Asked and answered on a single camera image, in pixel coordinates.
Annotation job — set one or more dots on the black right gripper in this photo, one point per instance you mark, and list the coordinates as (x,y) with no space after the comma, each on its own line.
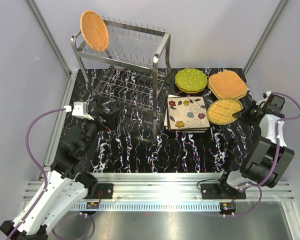
(243,113)

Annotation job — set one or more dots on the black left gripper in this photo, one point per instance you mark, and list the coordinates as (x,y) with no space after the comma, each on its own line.
(111,119)

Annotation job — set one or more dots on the green rimmed wicker plate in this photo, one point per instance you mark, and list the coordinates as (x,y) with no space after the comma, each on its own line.
(220,112)

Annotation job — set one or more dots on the woven wicker plate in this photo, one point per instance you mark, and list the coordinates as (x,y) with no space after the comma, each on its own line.
(227,85)
(94,31)
(227,99)

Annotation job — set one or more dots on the fruit pattern square plate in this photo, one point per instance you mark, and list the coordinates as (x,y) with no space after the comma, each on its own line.
(168,120)

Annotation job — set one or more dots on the green polka dot plate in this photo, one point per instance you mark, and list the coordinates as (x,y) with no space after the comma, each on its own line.
(191,79)

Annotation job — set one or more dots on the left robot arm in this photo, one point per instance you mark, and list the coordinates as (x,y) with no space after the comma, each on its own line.
(67,181)

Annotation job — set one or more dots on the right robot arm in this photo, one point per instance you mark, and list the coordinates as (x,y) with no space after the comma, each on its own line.
(270,156)

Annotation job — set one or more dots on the stainless steel dish rack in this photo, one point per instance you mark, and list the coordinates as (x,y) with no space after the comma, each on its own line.
(138,60)

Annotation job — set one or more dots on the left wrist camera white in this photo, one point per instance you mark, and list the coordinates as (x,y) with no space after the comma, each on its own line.
(79,110)

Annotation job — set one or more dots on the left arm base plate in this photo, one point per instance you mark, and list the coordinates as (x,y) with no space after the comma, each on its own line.
(103,190)

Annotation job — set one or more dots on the aluminium frame rail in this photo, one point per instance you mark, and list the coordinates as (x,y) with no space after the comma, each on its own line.
(170,192)

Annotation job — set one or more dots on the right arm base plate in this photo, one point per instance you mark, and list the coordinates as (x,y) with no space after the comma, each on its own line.
(214,191)

